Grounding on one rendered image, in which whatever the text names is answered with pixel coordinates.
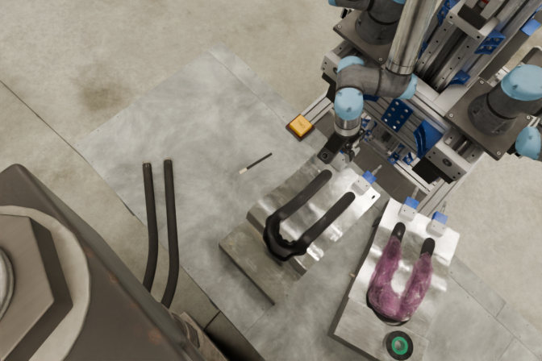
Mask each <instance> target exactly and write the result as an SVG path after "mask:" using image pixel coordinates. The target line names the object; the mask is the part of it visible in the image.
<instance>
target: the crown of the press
mask: <svg viewBox="0 0 542 361"><path fill-rule="evenodd" d="M0 361H207V360H206V358H205V357H204V356H203V355H202V353H201V352H200V351H199V350H198V349H197V347H196V346H195V345H194V344H193V343H192V342H191V341H190V340H189V339H188V338H187V336H186V335H185V334H184V333H183V331H182V330H181V329H180V328H179V327H178V325H177V324H176V323H175V322H174V321H173V319H172V318H171V317H170V316H169V315H168V314H167V313H166V312H165V311H164V309H163V308H162V307H161V306H160V305H159V303H158V302H157V301H156V300H155V298H154V297H153V296H152V295H151V294H150V292H149V291H148V290H147V289H146V288H145V287H144V286H143V285H142V284H141V283H140V281H139V280H138V279H137V278H136V276H135V275H134V274H133V273H132V272H131V270H130V269H129V268H128V267H127V265H126V264H125V263H124V262H123V261H122V260H121V259H120V258H119V257H118V256H117V254H116V253H115V252H114V251H113V250H112V248H111V247H110V246H109V245H108V244H107V242H106V241H105V240H104V239H103V237H102V236H101V235H100V234H99V233H98V232H97V231H96V230H95V229H94V228H92V227H91V226H90V225H89V224H88V223H87V222H86V221H84V220H83V219H82V218H81V217H80V216H79V215H78V214H76V213H75V212H74V211H73V210H72V209H71V208H70V207H69V206H68V205H66V204H65V203H64V202H63V201H62V200H61V199H60V198H59V197H58V196H57V195H56V194H55V193H54V192H53V191H51V190H50V189H49V188H48V187H47V186H46V185H45V184H43V183H42V182H41V181H40V180H39V179H38V178H37V177H36V176H34V175H33V174H32V173H31V172H30V171H29V170H28V169H27V168H25V167H24V166H22V165H21V164H12V165H10V166H9V167H7V168H5V169H4V170H3V171H1V172H0Z"/></svg>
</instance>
